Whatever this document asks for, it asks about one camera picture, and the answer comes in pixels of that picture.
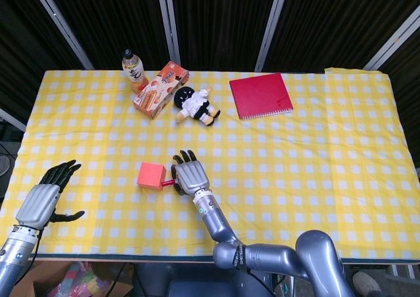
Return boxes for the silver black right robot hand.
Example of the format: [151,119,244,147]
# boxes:
[169,149,211,196]

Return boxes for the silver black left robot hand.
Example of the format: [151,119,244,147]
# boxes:
[15,159,86,229]

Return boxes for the pink cube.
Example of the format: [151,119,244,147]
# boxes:
[136,161,167,190]

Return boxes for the brown cardboard box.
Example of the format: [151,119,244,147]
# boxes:
[12,260,99,297]

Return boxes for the black white plush doll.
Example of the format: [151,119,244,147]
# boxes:
[173,85,221,126]

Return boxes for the colourful foam blocks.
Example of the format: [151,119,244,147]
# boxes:
[49,262,112,297]

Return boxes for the orange snack box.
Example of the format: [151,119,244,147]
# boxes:
[133,60,190,120]

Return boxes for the yellow white checked tablecloth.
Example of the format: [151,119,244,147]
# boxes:
[0,67,420,262]

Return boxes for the red spiral notebook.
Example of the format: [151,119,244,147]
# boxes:
[228,72,294,121]

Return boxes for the orange drink bottle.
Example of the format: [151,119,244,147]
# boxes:
[121,49,149,94]

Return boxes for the beige shoe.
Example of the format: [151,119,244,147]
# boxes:
[352,271,383,297]

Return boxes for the white metal frame post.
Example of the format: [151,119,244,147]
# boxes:
[156,0,182,66]
[0,108,27,132]
[255,0,291,72]
[28,0,95,70]
[363,5,420,71]

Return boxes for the black labelled arm strap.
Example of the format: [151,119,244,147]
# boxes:
[231,243,247,273]

